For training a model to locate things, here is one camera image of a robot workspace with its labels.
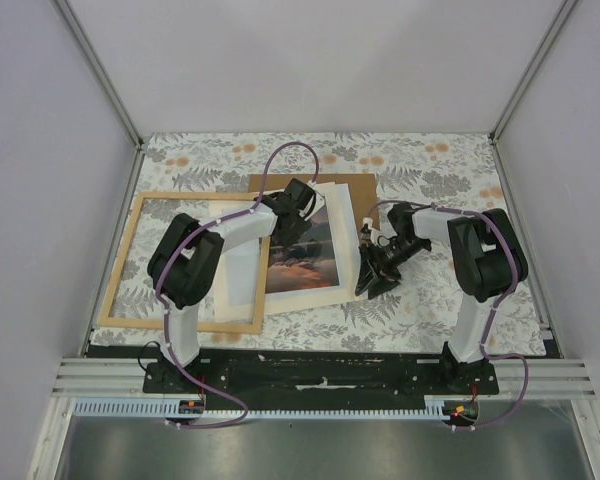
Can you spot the left aluminium corner post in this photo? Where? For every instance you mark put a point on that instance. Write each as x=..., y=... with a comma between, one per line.
x=81, y=39

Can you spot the right aluminium corner post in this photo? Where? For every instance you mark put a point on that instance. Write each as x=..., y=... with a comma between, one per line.
x=545, y=46

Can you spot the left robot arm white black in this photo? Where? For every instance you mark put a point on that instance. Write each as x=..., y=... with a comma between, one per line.
x=184, y=264

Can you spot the white slotted cable duct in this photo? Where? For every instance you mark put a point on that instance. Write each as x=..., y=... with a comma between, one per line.
x=176, y=409

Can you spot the cream mat board passe-partout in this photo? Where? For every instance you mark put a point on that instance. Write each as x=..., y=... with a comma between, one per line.
x=233, y=291

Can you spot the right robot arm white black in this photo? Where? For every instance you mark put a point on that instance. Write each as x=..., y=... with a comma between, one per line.
x=488, y=262

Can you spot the floral patterned table mat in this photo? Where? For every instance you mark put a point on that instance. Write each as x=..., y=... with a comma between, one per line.
x=453, y=170

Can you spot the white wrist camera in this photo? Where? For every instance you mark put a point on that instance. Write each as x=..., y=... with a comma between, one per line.
x=368, y=233
x=318, y=199

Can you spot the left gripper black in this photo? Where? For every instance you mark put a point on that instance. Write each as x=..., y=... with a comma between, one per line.
x=288, y=239

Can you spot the brown fibreboard backing board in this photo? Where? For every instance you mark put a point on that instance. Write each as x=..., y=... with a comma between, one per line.
x=362, y=190

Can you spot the wooden picture frame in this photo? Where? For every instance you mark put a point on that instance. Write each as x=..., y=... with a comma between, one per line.
x=254, y=328

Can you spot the sunset landscape photo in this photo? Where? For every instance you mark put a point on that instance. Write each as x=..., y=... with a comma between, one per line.
x=310, y=263

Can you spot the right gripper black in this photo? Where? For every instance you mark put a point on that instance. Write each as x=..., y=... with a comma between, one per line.
x=368, y=276

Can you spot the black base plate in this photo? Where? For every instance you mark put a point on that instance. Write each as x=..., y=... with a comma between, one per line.
x=288, y=380

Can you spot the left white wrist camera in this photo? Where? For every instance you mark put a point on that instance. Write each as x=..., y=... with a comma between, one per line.
x=318, y=199

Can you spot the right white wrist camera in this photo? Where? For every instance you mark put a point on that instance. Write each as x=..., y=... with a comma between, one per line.
x=368, y=233

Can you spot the aluminium corner post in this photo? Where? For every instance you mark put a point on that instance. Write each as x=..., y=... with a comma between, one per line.
x=545, y=46
x=81, y=39

